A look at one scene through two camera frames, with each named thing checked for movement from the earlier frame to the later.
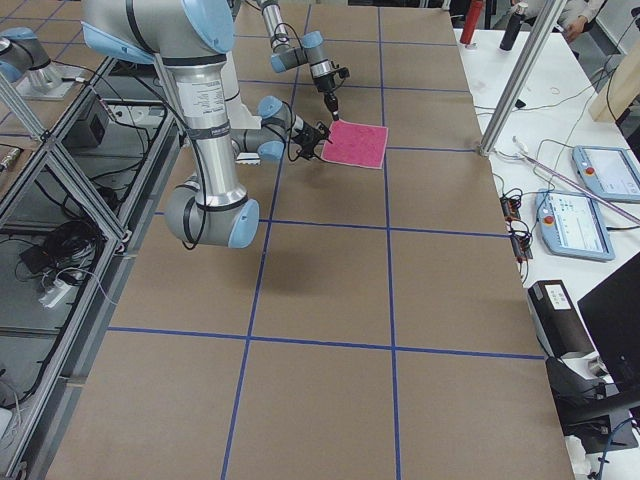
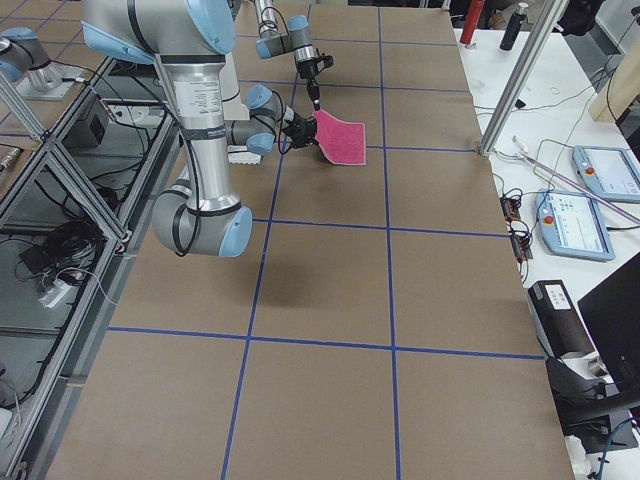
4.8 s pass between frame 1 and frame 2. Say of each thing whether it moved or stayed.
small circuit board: stayed
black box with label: stayed
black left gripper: moved
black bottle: stayed
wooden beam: stayed
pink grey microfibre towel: moved
